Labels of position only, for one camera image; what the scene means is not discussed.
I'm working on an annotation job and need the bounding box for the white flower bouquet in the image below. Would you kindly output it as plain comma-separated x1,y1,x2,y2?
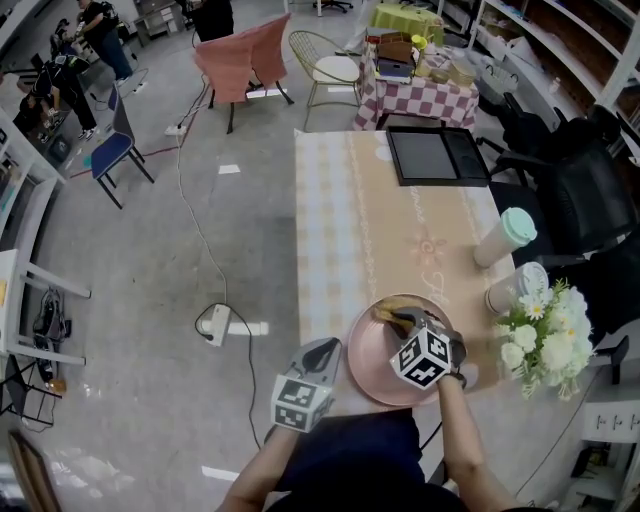
494,278,596,401

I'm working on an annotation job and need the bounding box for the beige patterned tablecloth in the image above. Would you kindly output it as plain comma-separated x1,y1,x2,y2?
293,128,519,396

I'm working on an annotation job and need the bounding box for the dark storage box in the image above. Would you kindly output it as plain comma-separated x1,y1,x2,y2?
374,58,417,81

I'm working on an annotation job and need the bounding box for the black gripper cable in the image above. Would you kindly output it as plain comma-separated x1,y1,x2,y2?
418,422,444,451

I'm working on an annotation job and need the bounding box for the person's dark navy clothing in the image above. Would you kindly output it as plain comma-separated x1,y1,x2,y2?
264,407,466,512

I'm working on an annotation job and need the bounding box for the white cabinet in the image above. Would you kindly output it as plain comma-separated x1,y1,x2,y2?
582,399,640,444

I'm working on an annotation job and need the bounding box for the black mesh office chair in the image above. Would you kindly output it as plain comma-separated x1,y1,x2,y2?
477,92,639,256
539,199,640,386

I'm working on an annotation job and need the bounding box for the white wire basket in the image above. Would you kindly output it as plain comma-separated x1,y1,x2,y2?
482,62,520,94

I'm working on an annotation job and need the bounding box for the yellow sponge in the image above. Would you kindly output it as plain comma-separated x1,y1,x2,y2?
373,295,409,324

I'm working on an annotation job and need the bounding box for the white table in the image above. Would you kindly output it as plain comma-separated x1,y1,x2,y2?
0,248,93,366

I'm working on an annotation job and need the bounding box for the person's right forearm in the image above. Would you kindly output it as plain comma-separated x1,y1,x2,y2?
434,379,521,512

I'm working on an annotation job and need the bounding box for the white cable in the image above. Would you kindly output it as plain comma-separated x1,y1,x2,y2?
175,132,229,307

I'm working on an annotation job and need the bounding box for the big pink plate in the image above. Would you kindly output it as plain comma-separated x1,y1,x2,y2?
347,293,454,407

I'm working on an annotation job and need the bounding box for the white shelving rack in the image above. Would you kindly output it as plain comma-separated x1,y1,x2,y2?
472,0,640,166

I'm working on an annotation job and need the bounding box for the gray bag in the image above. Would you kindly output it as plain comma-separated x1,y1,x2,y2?
32,287,74,346

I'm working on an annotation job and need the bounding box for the black folding stand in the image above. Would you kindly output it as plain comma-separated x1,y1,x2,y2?
0,354,64,431

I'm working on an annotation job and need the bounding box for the person's right hand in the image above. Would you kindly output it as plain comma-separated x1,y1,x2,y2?
446,329,469,390

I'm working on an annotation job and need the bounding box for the black tray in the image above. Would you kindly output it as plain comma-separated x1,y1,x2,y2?
385,125,491,188

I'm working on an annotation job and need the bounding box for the green tablecloth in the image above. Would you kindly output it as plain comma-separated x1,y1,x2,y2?
368,3,446,46

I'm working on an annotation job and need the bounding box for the red cable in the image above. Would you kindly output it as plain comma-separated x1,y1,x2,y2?
69,144,184,179

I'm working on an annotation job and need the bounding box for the pink checkered tablecloth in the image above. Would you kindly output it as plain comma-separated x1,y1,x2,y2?
353,74,480,134

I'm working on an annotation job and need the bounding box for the white shelf unit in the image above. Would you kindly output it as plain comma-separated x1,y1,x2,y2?
0,107,66,251

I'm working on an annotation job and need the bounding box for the wooden frame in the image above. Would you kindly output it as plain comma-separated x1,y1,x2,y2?
7,429,64,512

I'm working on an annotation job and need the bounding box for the thin black cable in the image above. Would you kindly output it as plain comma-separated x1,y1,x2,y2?
514,369,601,496

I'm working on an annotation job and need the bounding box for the blue chair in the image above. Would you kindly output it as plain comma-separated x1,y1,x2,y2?
90,82,156,210

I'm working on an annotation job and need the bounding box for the cream tumbler mint lid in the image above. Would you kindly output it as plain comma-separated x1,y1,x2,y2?
472,207,539,270

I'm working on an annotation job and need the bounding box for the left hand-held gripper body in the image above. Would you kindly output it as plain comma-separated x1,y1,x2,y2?
271,367,338,434

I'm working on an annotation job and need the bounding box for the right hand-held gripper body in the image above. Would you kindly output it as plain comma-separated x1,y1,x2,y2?
388,324,454,391

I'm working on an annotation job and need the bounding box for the brown wooden box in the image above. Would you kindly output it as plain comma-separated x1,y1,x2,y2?
375,31,414,64

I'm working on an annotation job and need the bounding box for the black floor box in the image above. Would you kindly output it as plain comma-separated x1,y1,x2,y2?
47,134,74,164

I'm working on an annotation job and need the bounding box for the person's left forearm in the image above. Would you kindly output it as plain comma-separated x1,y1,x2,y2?
214,424,301,512

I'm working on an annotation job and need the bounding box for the pink cloth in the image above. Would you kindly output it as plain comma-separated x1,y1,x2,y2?
193,13,292,105

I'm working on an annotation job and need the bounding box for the gold wire chair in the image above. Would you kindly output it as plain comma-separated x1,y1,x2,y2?
288,29,362,132

